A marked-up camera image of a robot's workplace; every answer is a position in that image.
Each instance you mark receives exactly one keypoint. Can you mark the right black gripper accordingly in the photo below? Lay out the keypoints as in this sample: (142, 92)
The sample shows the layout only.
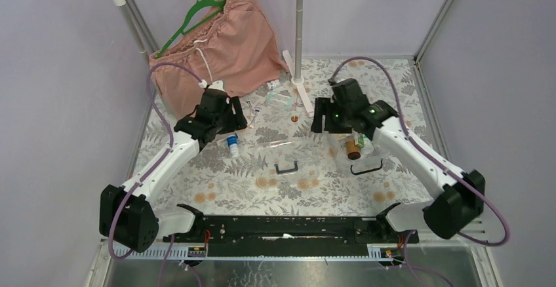
(324, 105)

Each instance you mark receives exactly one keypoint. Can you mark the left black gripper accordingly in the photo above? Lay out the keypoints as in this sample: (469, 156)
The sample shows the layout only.
(234, 112)

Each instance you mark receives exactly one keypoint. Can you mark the blue white medicine bottle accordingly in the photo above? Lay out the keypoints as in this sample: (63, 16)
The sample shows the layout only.
(233, 145)

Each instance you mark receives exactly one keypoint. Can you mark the brown medicine bottle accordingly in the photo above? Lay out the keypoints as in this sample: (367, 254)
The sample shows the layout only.
(352, 150)

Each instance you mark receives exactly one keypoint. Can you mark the clear box lid black handle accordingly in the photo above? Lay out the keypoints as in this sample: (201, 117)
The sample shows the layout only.
(285, 162)

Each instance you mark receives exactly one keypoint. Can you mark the clear plastic kit box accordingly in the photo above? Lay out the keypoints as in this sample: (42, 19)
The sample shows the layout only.
(365, 165)

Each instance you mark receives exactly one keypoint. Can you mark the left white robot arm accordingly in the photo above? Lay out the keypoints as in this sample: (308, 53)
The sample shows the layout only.
(126, 212)

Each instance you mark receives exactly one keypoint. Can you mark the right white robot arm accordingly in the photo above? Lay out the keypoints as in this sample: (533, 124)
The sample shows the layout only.
(454, 202)

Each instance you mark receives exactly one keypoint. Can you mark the floral table mat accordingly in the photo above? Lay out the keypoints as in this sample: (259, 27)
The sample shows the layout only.
(216, 183)

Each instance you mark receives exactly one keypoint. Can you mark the pink fabric shorts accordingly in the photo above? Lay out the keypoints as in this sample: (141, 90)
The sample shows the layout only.
(236, 46)

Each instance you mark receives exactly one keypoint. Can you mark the green clothes hanger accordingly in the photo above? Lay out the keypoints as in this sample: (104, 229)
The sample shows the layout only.
(186, 28)

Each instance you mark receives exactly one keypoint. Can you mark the metal clothes rack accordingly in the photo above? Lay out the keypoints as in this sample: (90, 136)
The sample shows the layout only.
(294, 64)

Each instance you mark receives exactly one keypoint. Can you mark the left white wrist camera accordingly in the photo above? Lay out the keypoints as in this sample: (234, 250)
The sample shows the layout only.
(215, 88)

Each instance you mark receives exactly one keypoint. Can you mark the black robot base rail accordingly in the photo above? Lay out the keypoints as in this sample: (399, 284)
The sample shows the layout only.
(292, 236)

